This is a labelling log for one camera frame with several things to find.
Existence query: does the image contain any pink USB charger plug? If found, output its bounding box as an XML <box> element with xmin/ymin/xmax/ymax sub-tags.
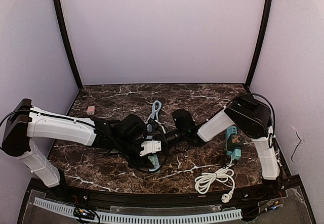
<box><xmin>86</xmin><ymin>106</ymin><xmax>96</xmax><ymax>115</ymax></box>

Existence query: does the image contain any light blue power strip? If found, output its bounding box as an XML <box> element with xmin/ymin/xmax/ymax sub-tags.
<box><xmin>146</xmin><ymin>124</ymin><xmax>160</xmax><ymax>172</ymax></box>

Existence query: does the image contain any teal power strip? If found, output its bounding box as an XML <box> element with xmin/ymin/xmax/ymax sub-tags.
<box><xmin>225</xmin><ymin>126</ymin><xmax>243</xmax><ymax>161</ymax></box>

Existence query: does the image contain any white power cable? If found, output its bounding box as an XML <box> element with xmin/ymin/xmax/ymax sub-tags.
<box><xmin>194</xmin><ymin>158</ymin><xmax>236</xmax><ymax>204</ymax></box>

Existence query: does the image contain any green dual USB charger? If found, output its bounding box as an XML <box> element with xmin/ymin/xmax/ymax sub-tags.
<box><xmin>148</xmin><ymin>154</ymin><xmax>157</xmax><ymax>165</ymax></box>

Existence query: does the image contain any dark green decorated charger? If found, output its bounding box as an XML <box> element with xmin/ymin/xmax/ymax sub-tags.
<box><xmin>226</xmin><ymin>133</ymin><xmax>244</xmax><ymax>151</ymax></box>

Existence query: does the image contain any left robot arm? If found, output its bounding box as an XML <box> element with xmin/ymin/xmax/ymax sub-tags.
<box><xmin>1</xmin><ymin>99</ymin><xmax>161</xmax><ymax>188</ymax></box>

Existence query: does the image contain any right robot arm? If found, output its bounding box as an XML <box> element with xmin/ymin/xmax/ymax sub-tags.
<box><xmin>164</xmin><ymin>93</ymin><xmax>280</xmax><ymax>181</ymax></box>

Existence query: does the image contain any small green circuit board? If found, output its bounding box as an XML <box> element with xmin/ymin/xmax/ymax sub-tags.
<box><xmin>73</xmin><ymin>207</ymin><xmax>96</xmax><ymax>220</ymax></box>

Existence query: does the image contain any white slotted cable duct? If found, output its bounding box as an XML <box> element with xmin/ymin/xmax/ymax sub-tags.
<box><xmin>33</xmin><ymin>197</ymin><xmax>242</xmax><ymax>223</ymax></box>

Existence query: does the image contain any black frame post right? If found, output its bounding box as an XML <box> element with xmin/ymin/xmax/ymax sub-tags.
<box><xmin>244</xmin><ymin>0</ymin><xmax>272</xmax><ymax>92</ymax></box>

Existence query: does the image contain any black frame post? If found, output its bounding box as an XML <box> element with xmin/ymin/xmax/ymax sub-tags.
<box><xmin>244</xmin><ymin>0</ymin><xmax>272</xmax><ymax>92</ymax></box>
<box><xmin>53</xmin><ymin>0</ymin><xmax>83</xmax><ymax>91</ymax></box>

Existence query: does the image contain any black frame post left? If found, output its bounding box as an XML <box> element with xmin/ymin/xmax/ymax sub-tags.
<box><xmin>53</xmin><ymin>0</ymin><xmax>83</xmax><ymax>91</ymax></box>

